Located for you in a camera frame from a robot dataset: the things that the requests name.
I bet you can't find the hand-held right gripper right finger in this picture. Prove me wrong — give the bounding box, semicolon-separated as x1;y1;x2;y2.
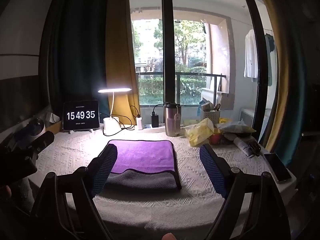
199;144;292;240

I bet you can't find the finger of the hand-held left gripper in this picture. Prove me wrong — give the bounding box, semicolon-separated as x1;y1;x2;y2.
29;131;55;161

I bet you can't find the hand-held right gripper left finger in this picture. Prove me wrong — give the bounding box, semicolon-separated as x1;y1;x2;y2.
30;144;118;240

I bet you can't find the purple and grey towel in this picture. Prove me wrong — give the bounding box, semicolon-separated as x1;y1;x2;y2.
101;139;182;191

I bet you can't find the person's left hand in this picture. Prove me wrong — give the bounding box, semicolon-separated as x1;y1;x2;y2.
0;185;12;201

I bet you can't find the white textured tablecloth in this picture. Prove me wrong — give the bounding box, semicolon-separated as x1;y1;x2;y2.
27;124;278;230

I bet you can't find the white tablet stand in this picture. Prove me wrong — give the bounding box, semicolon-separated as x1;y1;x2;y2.
68;127;95;134

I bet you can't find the white tube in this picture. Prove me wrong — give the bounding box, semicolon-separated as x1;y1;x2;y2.
233;137;253;157

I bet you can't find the yellow plastic bag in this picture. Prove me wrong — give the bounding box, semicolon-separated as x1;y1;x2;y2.
184;118;215;147

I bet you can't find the white desk lamp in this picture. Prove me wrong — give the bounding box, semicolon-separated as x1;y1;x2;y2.
97;87;132;136

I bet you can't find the black tablet clock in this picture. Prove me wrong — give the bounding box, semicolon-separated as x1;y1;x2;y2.
62;100;101;131

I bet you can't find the grey and yellow snack bag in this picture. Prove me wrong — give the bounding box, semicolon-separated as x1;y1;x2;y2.
216;119;257;135

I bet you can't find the black hair clip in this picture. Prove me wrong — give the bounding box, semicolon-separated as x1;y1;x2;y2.
247;141;262;157

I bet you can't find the white slotted basket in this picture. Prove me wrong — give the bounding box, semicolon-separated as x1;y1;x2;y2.
202;110;221;126

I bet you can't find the white power strip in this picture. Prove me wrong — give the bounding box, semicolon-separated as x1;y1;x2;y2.
143;123;165;130

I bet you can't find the steel travel tumbler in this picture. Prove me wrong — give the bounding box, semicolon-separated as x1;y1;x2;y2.
163;102;181;137

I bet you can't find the white heater panel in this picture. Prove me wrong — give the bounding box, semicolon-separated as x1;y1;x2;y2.
239;108;271;128

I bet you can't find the smartphone with clear case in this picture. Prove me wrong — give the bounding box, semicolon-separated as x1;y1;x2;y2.
263;153;292;183

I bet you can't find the balcony railing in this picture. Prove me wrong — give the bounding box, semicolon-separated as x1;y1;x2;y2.
136;71;227;105

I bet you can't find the dark green curtain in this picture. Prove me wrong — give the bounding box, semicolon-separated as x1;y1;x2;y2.
47;0;111;122

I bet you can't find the mustard yellow curtain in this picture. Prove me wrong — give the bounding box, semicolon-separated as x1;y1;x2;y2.
257;0;308;153
104;0;142;128

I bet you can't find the white hanging shirt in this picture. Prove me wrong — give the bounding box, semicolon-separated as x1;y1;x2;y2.
244;29;259;79

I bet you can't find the black charging cable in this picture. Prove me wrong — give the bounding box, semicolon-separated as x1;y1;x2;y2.
119;104;141;131

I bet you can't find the black window frame post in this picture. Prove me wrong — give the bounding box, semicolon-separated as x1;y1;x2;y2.
161;0;178;105

